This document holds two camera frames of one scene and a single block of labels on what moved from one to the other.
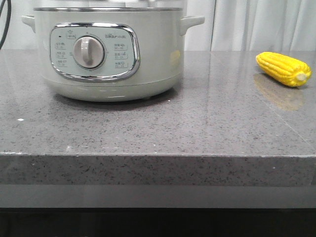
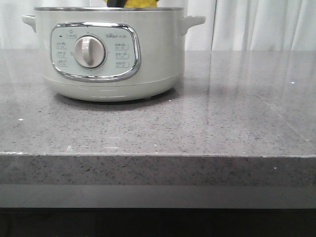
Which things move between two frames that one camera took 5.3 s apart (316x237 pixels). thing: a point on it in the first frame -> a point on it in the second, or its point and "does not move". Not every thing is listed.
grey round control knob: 89,52 does not move
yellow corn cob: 286,69 -> 132,3
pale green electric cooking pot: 110,54 does not move
